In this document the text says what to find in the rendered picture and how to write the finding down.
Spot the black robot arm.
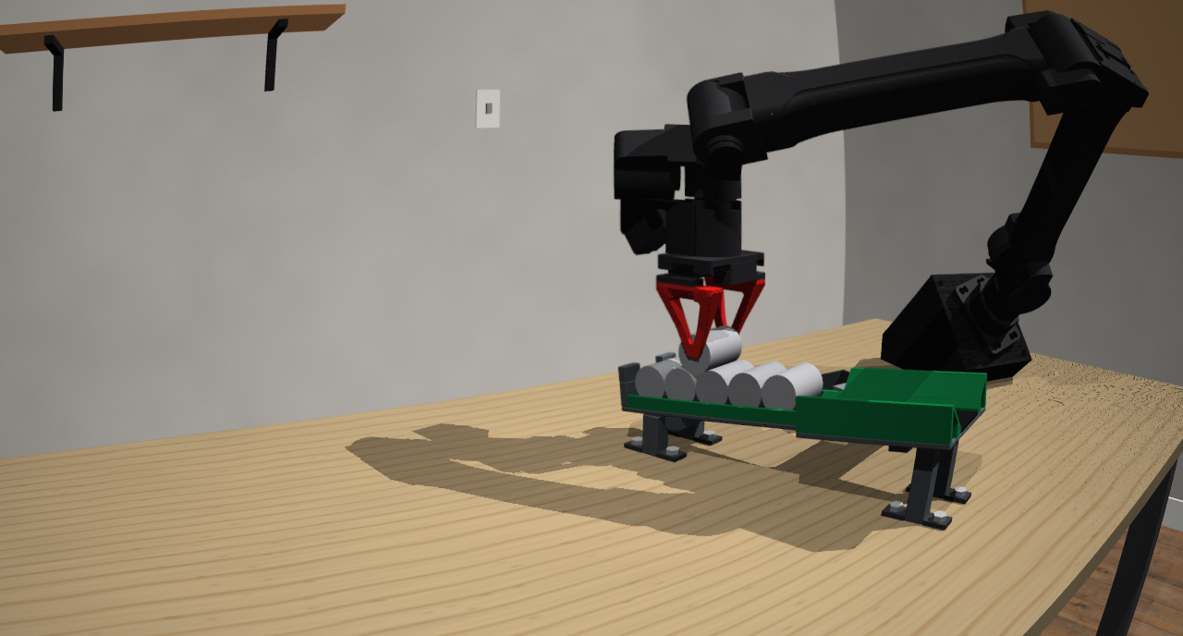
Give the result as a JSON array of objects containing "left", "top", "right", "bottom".
[{"left": 614, "top": 9, "right": 1149, "bottom": 359}]

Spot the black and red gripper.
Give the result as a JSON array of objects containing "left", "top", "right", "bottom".
[{"left": 657, "top": 199, "right": 765, "bottom": 359}]

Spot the white cylinder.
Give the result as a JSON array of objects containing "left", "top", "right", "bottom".
[
  {"left": 728, "top": 361, "right": 786, "bottom": 408},
  {"left": 696, "top": 361, "right": 754, "bottom": 405},
  {"left": 762, "top": 362, "right": 823, "bottom": 410},
  {"left": 635, "top": 357, "right": 683, "bottom": 398},
  {"left": 665, "top": 366, "right": 700, "bottom": 401}
]

